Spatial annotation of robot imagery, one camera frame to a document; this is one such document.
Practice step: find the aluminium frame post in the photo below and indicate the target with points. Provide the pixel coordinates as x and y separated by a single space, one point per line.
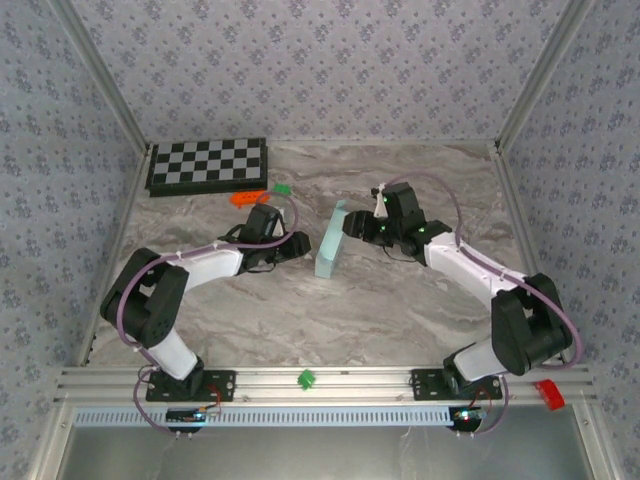
542 75
102 75

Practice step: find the black and white chessboard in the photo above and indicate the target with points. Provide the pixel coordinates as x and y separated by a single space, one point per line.
210 162

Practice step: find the orange toy block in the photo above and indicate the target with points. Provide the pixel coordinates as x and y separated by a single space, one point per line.
245 198

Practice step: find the red plastic piece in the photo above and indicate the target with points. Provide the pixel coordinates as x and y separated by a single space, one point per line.
550 395

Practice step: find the light teal paper box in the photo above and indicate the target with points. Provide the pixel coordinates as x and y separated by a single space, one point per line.
330 245

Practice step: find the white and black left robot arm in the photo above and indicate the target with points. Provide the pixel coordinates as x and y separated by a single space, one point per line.
210 262

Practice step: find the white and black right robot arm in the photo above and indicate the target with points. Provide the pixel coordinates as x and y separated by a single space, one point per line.
465 265

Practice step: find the green connector piece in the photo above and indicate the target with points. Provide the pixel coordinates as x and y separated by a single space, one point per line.
306 379

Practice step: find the small green toy block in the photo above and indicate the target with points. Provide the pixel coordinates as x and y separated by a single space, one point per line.
282 189

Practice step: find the small circuit board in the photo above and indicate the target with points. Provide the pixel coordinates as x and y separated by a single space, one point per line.
187 415
467 416

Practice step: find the aluminium frame side rail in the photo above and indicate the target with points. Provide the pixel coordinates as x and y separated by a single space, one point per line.
131 200
505 170

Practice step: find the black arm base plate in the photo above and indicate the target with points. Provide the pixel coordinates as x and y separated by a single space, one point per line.
425 384
222 385

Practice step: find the aluminium frame cross rail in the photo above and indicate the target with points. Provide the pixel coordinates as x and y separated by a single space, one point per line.
350 387

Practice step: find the grey metal sheet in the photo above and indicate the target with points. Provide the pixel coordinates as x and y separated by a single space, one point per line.
325 455

